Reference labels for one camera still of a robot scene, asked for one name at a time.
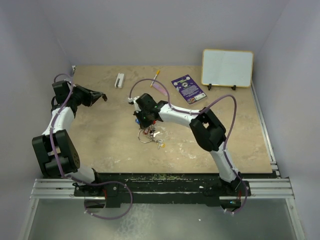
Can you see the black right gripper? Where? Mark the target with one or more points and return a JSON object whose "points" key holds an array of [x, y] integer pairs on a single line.
{"points": [[144, 124]]}

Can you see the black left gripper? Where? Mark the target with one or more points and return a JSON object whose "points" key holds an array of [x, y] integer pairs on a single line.
{"points": [[95, 95]]}

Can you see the black white key tag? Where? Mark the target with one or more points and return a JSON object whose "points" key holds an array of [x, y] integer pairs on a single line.
{"points": [[104, 97]]}

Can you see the large metal keyring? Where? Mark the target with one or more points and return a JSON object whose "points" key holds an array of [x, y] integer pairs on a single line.
{"points": [[145, 138]]}

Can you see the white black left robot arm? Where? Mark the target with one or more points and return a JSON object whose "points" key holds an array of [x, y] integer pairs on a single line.
{"points": [[55, 152]]}

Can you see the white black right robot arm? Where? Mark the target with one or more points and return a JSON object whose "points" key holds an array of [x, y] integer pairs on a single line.
{"points": [[208, 131]]}

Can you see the white stapler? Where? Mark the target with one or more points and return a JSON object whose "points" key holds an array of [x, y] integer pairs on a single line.
{"points": [[119, 80]]}

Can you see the pink translucent lead case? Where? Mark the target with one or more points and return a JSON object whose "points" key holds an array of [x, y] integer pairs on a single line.
{"points": [[160, 89]]}

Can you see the yellow capped marker pen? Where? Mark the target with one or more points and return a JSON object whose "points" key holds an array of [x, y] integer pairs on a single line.
{"points": [[154, 78]]}

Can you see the purple paperback book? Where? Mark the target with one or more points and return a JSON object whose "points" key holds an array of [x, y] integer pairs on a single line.
{"points": [[188, 89]]}

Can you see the black whiteboard stand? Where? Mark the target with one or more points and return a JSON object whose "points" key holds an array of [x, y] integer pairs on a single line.
{"points": [[210, 86]]}

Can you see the yellow framed whiteboard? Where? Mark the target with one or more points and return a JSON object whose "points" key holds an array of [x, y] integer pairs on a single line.
{"points": [[227, 68]]}

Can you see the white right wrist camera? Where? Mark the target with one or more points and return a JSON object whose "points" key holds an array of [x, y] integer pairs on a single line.
{"points": [[133, 101]]}

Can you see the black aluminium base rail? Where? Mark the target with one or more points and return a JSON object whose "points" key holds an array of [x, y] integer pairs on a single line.
{"points": [[166, 188]]}

